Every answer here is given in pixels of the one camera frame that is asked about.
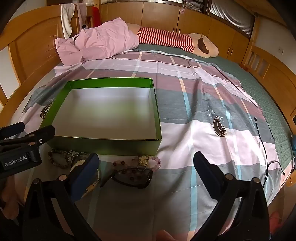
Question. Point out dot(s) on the white wall socket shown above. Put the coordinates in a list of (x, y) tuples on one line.
[(281, 49)]

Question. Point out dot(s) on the green cardboard box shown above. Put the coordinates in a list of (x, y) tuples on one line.
[(104, 111)]

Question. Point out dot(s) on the wooden headboard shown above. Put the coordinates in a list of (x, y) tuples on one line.
[(32, 44)]

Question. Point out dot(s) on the white garment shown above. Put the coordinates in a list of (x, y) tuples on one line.
[(67, 16)]

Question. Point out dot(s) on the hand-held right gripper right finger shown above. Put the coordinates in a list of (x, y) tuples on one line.
[(205, 170)]

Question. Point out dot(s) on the wooden footboard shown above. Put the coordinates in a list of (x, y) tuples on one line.
[(270, 69)]

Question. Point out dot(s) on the red garment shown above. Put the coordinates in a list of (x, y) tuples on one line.
[(95, 15)]

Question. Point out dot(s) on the plaid bed sheet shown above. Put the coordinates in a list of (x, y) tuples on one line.
[(198, 129)]

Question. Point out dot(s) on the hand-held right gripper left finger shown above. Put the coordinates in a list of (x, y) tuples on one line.
[(88, 171)]

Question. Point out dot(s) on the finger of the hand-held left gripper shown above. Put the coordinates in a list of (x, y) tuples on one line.
[(13, 130), (39, 137)]

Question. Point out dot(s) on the pink garment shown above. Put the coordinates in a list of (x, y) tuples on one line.
[(81, 14)]

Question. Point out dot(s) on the person's left hand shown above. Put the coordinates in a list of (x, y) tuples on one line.
[(8, 199)]

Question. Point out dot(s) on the window with blinds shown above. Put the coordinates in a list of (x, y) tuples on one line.
[(233, 12)]

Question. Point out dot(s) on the wooden wall cabinets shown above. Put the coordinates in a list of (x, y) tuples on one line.
[(161, 14)]

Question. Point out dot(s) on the pink quilt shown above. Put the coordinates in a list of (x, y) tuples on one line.
[(101, 39)]

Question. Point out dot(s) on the blue object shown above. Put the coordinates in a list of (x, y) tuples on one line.
[(294, 142)]

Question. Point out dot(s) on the black sunglasses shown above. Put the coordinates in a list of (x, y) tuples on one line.
[(131, 177)]

